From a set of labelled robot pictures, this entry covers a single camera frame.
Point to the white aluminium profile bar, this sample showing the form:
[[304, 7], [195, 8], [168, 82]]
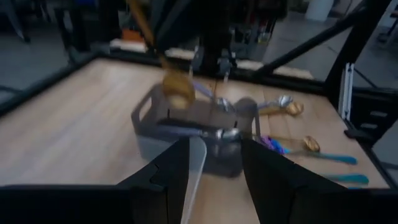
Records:
[[345, 93]]

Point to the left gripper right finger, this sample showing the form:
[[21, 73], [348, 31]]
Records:
[[295, 199]]

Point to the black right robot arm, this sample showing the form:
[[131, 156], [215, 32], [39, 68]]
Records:
[[214, 37]]

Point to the white cylinder container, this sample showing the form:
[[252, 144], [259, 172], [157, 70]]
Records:
[[318, 9]]

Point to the orange box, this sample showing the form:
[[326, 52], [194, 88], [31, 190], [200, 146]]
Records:
[[133, 35]]

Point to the frosted white plastic bin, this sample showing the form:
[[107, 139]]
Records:
[[196, 174]]

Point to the dark grey plastic bin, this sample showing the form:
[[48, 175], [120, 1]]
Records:
[[227, 158]]

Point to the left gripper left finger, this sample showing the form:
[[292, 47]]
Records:
[[124, 205]]

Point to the black aluminium rig frame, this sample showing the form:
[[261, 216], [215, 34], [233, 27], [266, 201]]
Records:
[[357, 37]]

